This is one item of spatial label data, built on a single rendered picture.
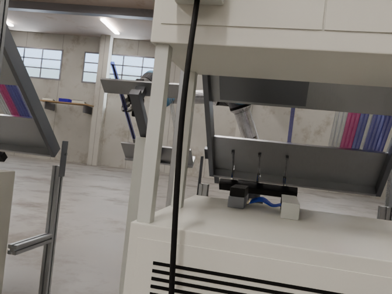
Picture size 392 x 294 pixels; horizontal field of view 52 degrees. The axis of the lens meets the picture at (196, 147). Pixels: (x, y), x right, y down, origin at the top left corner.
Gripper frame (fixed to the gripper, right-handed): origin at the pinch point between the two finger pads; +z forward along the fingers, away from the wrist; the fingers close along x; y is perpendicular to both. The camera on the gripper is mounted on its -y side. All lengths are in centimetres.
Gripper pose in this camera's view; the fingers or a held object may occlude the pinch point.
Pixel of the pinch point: (126, 111)
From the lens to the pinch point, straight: 178.0
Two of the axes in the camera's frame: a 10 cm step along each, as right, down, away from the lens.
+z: -2.4, 5.2, -8.2
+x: 9.7, 1.0, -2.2
